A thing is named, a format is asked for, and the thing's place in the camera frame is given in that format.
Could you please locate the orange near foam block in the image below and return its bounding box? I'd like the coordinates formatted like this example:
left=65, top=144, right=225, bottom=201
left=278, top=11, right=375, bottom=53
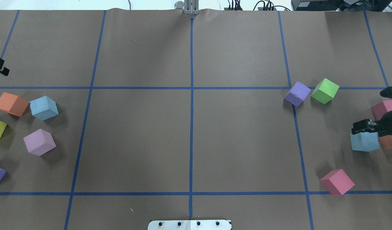
left=0, top=92, right=29, bottom=117

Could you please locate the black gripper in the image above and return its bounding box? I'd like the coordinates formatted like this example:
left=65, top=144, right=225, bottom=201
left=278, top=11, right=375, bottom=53
left=351, top=87, right=392, bottom=137

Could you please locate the orange foam block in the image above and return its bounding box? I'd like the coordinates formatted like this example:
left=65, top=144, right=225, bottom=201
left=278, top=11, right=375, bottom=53
left=0, top=92, right=29, bottom=117
left=379, top=135, right=392, bottom=150

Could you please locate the light blue foam block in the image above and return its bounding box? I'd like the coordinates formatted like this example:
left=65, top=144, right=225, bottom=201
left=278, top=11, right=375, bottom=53
left=350, top=132, right=380, bottom=152
left=29, top=96, right=59, bottom=121

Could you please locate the magenta foam block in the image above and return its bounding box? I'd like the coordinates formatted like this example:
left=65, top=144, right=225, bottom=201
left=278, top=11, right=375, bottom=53
left=320, top=169, right=355, bottom=196

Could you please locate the light pink foam block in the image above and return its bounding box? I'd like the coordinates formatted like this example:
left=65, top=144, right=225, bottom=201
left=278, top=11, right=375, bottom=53
left=23, top=129, right=57, bottom=156

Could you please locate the orange far foam block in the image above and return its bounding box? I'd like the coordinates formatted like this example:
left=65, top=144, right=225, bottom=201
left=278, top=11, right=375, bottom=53
left=379, top=135, right=392, bottom=150

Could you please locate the white camera stand post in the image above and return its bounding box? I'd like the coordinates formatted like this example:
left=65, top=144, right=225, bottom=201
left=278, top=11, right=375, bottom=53
left=147, top=219, right=232, bottom=230

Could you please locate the green foam block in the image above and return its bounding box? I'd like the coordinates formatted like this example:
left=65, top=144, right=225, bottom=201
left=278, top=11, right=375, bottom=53
left=310, top=78, right=340, bottom=104

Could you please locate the purple far foam block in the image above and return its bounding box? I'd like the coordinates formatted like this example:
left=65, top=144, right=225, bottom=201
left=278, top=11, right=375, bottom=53
left=284, top=81, right=311, bottom=107

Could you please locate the pink far foam block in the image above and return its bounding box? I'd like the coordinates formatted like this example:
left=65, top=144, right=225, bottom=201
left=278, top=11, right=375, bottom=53
left=371, top=100, right=392, bottom=121

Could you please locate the aluminium frame post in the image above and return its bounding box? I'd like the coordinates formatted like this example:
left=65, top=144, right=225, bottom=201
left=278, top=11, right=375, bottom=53
left=183, top=0, right=200, bottom=15

